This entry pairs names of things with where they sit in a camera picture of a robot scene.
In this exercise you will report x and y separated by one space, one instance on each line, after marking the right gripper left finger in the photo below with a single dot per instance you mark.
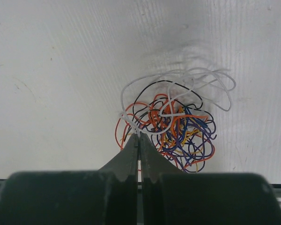
106 196

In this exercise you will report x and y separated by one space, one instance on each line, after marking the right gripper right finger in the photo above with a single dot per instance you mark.
173 197

